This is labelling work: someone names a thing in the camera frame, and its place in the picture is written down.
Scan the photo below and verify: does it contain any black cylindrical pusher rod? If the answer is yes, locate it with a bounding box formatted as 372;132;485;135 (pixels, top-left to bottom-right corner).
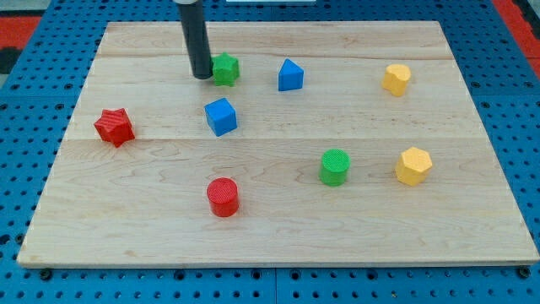
175;0;213;79

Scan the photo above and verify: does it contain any green star block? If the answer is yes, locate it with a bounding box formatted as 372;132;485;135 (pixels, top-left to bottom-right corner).
212;52;240;87

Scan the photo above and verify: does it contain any red star block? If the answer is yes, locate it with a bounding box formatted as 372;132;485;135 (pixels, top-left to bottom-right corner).
94;108;135;148

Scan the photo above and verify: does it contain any light wooden board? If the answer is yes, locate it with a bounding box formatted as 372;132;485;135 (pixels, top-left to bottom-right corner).
17;21;539;269

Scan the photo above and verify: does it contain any blue cube block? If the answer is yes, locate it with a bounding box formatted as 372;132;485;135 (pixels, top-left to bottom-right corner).
204;98;237;137

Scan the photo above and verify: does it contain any blue triangle block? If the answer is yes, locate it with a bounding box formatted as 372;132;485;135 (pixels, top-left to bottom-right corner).
278;58;305;91

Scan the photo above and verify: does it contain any red cylinder block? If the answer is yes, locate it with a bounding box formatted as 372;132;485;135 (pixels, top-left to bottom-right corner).
207;177;240;217

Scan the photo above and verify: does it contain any green cylinder block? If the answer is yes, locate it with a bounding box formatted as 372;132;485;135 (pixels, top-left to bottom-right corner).
319;149;350;187

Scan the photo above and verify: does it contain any yellow heart block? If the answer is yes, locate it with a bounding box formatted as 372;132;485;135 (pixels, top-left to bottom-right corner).
381;63;412;96

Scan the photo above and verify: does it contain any yellow hexagon block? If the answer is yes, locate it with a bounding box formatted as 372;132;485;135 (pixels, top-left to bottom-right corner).
395;147;433;187

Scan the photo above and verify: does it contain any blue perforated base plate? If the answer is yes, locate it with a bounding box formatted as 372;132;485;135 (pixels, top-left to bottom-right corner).
1;1;539;303

